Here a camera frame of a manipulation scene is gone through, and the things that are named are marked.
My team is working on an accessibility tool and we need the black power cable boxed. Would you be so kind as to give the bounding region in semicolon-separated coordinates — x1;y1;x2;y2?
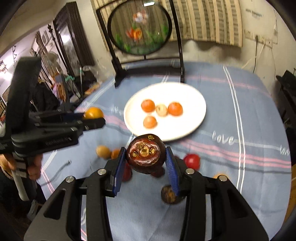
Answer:
253;37;259;73

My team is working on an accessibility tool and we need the bright red tomato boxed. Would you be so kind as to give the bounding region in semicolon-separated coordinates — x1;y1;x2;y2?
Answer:
183;154;201;169

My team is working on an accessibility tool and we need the yellow-orange tangerine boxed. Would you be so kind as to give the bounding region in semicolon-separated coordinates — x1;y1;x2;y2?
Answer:
84;107;104;120

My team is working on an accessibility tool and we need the white round plate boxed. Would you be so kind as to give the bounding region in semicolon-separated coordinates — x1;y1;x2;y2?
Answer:
123;83;207;142

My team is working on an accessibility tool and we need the dark red plum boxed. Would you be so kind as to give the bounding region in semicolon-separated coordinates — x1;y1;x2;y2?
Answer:
150;168;165;178
121;162;133;182

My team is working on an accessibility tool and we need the white wall socket strip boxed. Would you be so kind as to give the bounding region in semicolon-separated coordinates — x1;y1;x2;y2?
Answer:
254;35;274;46

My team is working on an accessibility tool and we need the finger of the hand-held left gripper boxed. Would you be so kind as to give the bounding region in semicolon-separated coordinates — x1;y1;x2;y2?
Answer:
29;111;86;121
35;117;106;135

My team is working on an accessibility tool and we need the large tan round fruit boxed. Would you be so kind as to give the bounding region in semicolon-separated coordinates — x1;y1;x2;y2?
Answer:
96;145;112;159

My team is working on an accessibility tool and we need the white standing fan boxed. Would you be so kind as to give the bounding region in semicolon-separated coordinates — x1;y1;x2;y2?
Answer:
46;52;60;68

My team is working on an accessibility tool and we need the round goldfish glass screen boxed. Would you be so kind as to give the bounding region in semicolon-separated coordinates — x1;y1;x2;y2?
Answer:
107;5;173;56

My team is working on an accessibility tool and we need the black jacket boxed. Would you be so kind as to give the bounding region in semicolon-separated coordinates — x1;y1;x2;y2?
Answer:
34;81;59;112

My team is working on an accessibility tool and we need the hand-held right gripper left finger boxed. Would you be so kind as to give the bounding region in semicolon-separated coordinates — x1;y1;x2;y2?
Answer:
23;147;127;241

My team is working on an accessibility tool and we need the dark wooden cabinet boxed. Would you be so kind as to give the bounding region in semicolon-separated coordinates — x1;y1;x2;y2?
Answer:
53;2;95;75

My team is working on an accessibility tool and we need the black wooden screen stand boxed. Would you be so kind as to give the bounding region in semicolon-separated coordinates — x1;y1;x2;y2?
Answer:
96;0;186;88

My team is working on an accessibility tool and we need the pale cream longan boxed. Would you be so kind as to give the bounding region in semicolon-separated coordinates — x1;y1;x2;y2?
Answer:
156;104;168;117

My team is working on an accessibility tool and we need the clear acrylic stand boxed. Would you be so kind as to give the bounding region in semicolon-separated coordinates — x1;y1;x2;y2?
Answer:
81;65;105;87

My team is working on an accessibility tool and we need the white power cable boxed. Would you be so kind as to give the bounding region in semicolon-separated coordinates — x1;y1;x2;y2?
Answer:
242;44;266;68

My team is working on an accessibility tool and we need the striped beige curtain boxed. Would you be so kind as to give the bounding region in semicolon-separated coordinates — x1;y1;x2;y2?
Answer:
90;0;243;48

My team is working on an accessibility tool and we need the person's left hand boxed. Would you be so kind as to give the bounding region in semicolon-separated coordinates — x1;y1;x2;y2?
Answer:
0;153;43;181

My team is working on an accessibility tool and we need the blue striped tablecloth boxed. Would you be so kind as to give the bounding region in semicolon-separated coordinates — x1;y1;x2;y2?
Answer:
37;61;293;241

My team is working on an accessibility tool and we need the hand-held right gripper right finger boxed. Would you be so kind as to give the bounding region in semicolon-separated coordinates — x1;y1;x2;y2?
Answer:
162;146;270;241

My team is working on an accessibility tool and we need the dark furniture piece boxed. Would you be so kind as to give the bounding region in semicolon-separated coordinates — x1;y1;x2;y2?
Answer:
276;69;296;131

